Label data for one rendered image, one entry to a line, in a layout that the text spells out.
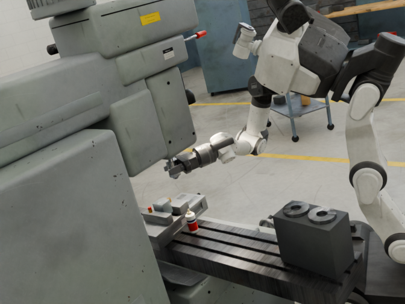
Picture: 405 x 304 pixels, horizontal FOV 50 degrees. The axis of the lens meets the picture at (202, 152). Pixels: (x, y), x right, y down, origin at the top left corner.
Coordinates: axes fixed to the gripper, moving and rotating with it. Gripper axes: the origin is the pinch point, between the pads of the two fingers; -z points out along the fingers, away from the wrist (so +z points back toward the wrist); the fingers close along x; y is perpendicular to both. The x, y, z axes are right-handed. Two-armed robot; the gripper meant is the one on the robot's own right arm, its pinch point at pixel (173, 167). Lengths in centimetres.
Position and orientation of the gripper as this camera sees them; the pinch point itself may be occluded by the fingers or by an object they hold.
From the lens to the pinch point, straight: 174.5
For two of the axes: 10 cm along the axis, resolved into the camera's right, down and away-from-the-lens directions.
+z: 8.7, -3.6, 3.3
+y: 2.4, 9.1, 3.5
